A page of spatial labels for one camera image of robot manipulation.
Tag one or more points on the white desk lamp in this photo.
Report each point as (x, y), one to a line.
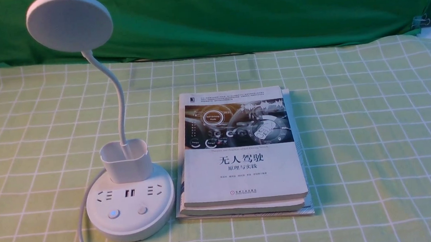
(134, 197)

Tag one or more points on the white self-driving book on top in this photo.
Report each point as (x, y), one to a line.
(241, 154)

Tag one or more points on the green backdrop cloth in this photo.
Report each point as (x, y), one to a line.
(179, 29)

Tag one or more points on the green checkered tablecloth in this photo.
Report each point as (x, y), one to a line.
(364, 114)

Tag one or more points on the silver binder clip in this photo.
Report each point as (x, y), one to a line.
(420, 21)

